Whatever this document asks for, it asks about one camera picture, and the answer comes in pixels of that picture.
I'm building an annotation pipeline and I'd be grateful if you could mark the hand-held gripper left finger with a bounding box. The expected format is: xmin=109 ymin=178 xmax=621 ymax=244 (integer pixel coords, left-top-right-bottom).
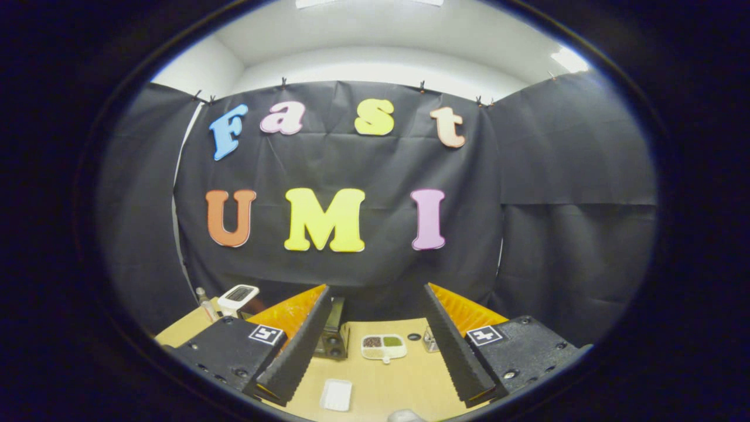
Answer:
xmin=169 ymin=284 xmax=333 ymax=409

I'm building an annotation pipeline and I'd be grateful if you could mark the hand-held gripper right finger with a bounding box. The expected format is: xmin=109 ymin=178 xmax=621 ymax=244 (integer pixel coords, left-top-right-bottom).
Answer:
xmin=423 ymin=283 xmax=594 ymax=410

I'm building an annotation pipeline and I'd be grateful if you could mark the black toaster oven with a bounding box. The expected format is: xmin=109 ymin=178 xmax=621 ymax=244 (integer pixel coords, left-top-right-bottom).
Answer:
xmin=313 ymin=296 xmax=351 ymax=360

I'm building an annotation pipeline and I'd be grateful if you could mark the white bread toaster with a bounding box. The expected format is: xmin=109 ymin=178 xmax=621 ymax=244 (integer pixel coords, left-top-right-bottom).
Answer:
xmin=217 ymin=284 xmax=261 ymax=319

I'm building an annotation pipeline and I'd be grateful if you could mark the white rectangular tray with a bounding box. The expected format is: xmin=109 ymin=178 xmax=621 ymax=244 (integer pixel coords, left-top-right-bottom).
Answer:
xmin=319 ymin=378 xmax=354 ymax=413

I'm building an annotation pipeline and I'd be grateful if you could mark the white divided dish with beans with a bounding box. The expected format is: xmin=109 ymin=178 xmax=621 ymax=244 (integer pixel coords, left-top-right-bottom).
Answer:
xmin=360 ymin=333 xmax=408 ymax=365

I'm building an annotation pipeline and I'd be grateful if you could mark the clear plastic bottle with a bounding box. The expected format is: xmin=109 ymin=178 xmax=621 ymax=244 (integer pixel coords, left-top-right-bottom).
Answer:
xmin=195 ymin=287 xmax=219 ymax=324

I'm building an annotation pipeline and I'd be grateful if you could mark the black backdrop cloth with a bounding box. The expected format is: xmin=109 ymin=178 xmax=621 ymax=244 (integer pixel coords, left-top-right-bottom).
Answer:
xmin=96 ymin=69 xmax=658 ymax=348

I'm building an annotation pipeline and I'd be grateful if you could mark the small ceiling light panel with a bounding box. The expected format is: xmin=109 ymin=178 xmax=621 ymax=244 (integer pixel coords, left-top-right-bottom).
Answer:
xmin=550 ymin=46 xmax=590 ymax=74

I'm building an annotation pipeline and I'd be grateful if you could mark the long ceiling light panel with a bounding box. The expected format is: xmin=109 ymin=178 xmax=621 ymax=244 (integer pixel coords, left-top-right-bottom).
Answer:
xmin=295 ymin=0 xmax=445 ymax=9

